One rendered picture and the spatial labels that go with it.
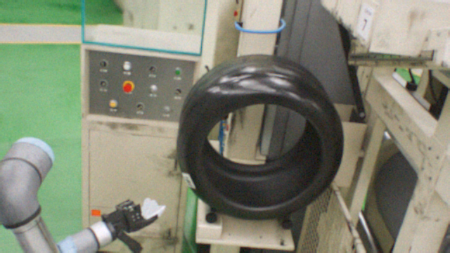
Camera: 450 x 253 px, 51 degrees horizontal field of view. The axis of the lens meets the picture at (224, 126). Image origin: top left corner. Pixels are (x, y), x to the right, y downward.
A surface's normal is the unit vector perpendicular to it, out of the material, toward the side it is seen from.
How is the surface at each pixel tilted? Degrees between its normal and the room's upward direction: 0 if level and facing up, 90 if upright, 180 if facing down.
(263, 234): 0
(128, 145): 90
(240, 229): 0
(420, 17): 90
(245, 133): 90
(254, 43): 90
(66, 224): 0
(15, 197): 59
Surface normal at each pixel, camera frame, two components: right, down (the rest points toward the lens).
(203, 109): -0.54, -0.14
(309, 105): 0.13, 0.29
